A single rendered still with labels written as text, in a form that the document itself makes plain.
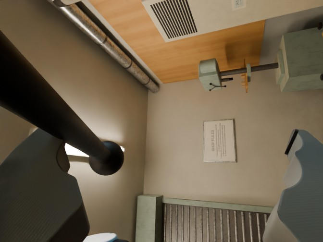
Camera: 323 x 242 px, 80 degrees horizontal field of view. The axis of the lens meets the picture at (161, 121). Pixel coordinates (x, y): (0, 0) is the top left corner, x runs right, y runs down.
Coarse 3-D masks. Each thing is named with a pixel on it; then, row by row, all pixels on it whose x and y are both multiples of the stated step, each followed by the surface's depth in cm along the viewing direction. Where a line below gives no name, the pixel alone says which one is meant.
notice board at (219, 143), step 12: (216, 120) 297; (228, 120) 290; (204, 132) 300; (216, 132) 293; (228, 132) 286; (204, 144) 295; (216, 144) 288; (228, 144) 282; (204, 156) 291; (216, 156) 284; (228, 156) 278
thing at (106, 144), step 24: (0, 48) 4; (0, 72) 4; (24, 72) 5; (0, 96) 5; (24, 96) 5; (48, 96) 6; (48, 120) 7; (72, 120) 8; (72, 144) 10; (96, 144) 12; (96, 168) 18; (120, 168) 20
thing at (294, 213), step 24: (288, 144) 11; (312, 144) 9; (288, 168) 9; (312, 168) 8; (288, 192) 7; (312, 192) 7; (288, 216) 6; (312, 216) 6; (264, 240) 7; (288, 240) 6; (312, 240) 5
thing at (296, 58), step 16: (304, 32) 190; (320, 32) 185; (288, 48) 192; (304, 48) 187; (320, 48) 182; (208, 64) 209; (272, 64) 211; (288, 64) 189; (304, 64) 184; (320, 64) 179; (208, 80) 231; (224, 80) 248; (288, 80) 193; (304, 80) 192; (320, 80) 192
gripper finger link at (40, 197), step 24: (24, 144) 9; (48, 144) 9; (0, 168) 7; (24, 168) 7; (48, 168) 7; (0, 192) 6; (24, 192) 6; (48, 192) 6; (72, 192) 6; (0, 216) 6; (24, 216) 6; (48, 216) 6; (72, 216) 6; (0, 240) 5; (24, 240) 5; (48, 240) 5; (72, 240) 6
